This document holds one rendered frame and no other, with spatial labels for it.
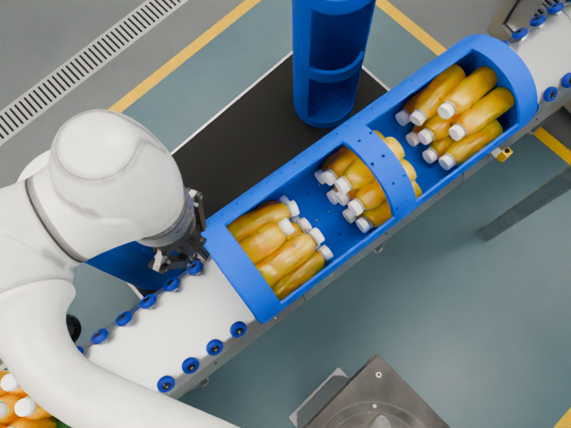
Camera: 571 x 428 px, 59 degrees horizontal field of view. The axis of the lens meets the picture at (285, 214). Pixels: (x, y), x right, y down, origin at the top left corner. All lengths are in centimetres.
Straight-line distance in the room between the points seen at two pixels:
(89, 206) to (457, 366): 207
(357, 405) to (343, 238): 42
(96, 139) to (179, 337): 99
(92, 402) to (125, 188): 19
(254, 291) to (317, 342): 122
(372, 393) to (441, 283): 124
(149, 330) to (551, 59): 143
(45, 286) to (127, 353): 94
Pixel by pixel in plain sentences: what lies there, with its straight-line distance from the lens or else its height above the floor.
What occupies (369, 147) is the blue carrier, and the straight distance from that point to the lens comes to 117.
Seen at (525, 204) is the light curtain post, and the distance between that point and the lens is 206.
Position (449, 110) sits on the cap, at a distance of 134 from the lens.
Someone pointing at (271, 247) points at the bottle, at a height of 115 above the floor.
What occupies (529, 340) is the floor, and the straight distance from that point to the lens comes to 251.
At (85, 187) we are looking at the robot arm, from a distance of 46.
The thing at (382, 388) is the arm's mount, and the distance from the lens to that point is 124.
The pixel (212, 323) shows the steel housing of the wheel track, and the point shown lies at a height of 93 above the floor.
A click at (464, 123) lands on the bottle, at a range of 138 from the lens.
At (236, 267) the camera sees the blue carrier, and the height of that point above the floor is 123.
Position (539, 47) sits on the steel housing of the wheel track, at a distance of 182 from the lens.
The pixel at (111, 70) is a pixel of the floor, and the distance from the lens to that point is 289.
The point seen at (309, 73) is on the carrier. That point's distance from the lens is 201.
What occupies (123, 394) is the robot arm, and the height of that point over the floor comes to 184.
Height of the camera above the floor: 230
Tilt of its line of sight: 74 degrees down
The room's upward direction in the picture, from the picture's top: 5 degrees counter-clockwise
